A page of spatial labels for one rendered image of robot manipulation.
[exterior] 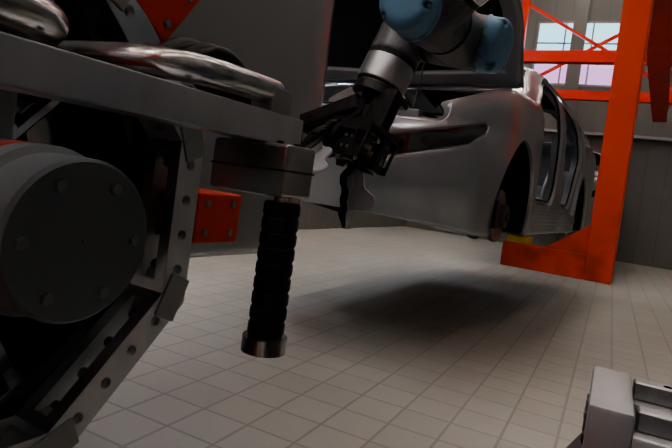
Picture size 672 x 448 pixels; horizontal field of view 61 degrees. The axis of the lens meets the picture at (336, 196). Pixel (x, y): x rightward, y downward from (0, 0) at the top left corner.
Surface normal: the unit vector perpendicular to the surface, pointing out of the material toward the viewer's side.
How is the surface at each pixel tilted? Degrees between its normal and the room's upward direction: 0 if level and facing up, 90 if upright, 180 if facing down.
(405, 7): 90
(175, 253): 90
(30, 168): 33
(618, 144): 90
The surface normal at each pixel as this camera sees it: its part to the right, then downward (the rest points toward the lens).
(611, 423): -0.44, -0.04
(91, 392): 0.86, 0.13
